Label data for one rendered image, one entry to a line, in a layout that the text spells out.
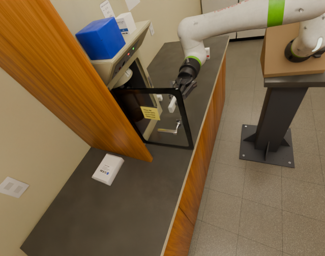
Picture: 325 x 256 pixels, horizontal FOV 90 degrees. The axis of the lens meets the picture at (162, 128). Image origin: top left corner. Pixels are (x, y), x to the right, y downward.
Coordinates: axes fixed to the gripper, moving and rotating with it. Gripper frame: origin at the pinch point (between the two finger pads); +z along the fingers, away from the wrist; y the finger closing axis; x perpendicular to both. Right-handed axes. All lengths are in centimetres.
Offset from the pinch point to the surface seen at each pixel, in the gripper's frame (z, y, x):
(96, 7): -11.3, -25.9, -34.2
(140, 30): -16.6, -14.7, -22.8
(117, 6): -22.6, -25.9, -30.6
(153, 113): 4.8, -7.9, 1.9
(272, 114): -65, 47, 70
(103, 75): 6.0, -21.3, -18.0
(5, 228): 69, -69, 23
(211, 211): 10, 11, 128
